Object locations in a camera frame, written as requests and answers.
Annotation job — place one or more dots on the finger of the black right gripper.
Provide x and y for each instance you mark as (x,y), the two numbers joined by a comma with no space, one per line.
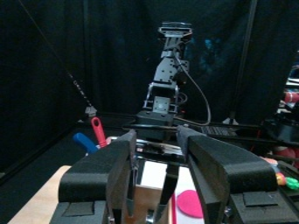
(133,189)
(170,183)

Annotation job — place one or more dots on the yellow toy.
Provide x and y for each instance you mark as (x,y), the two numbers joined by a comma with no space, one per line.
(281,178)

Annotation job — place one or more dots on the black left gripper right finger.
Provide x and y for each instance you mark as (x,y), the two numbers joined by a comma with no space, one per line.
(230,172)

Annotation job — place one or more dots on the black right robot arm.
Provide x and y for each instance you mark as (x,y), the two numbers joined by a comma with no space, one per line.
(167,70)

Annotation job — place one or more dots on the black frame pole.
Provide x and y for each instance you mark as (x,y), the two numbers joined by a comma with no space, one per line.
(243,58)

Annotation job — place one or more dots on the light cutting board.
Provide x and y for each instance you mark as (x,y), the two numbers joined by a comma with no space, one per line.
(155,175)

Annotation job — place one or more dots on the flat pink dough disc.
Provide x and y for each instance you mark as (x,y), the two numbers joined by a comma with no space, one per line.
(191,204)

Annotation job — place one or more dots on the red round container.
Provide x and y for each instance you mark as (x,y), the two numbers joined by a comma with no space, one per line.
(291,96)

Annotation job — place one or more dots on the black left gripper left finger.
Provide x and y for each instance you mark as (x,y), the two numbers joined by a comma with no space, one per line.
(98,175)

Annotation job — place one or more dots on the green toy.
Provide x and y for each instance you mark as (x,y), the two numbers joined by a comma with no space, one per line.
(291,183)

